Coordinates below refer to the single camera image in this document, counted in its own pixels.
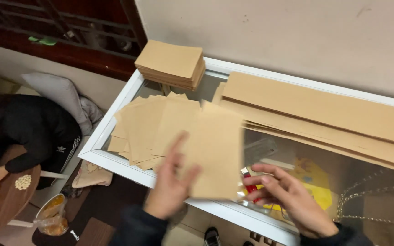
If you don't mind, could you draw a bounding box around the person's right hand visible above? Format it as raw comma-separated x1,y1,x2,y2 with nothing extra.
241,163,339,238

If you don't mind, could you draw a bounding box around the person's left hand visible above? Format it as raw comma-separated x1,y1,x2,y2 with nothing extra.
144,131,202,220

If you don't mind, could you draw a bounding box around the single brown paper envelope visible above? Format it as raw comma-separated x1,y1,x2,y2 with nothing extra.
179,102,246,201

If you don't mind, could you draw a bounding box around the red lighter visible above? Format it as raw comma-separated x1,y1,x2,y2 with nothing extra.
240,167,262,203

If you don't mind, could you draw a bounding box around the white stick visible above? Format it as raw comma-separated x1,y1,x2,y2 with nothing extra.
259,157,296,171

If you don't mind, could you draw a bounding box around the clear plastic box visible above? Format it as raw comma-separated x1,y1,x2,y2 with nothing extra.
244,138,278,167

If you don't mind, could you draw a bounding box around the yellow paper sheet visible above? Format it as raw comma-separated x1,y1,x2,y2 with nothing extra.
242,158,333,212

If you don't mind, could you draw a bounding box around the black and white shoe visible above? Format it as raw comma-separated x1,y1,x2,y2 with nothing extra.
203,227,222,246

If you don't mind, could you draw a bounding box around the stack of long brown sheets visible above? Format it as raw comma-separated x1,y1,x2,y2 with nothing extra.
212,71,394,176

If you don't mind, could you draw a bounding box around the fanned pile of brown envelopes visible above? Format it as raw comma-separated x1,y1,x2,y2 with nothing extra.
107,92,204,173

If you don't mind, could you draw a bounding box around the neat stack of brown envelopes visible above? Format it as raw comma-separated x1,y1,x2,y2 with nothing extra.
134,40,206,91

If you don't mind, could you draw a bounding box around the white-framed glass display case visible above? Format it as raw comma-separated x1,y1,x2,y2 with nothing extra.
78,57,394,246

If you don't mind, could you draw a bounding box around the cream printed cloth bag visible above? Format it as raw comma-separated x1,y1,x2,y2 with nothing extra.
71,160,114,189

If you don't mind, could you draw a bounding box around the dark floor mat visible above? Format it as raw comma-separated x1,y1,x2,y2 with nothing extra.
32,163,150,246

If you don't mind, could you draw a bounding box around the small grey cushion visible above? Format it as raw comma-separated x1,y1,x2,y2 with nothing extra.
79,96,104,128

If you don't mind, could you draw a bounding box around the clear plastic bag of food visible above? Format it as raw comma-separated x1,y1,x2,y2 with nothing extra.
33,193,70,237

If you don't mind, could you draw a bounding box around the large grey pillow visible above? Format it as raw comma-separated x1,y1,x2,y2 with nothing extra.
21,72,93,136

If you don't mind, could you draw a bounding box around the cluster of small dough pieces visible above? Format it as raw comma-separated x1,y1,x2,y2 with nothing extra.
14,174,33,191

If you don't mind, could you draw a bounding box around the dark window with iron grille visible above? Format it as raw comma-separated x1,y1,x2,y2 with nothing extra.
0,0,148,82

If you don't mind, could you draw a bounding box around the round brown wooden table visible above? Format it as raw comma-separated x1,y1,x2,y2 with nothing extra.
0,144,42,236

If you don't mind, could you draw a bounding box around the green cloth piece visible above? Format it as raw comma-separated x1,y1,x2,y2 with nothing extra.
28,36,58,46

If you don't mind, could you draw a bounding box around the metal chain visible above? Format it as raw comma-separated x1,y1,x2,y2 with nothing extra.
333,169,394,229

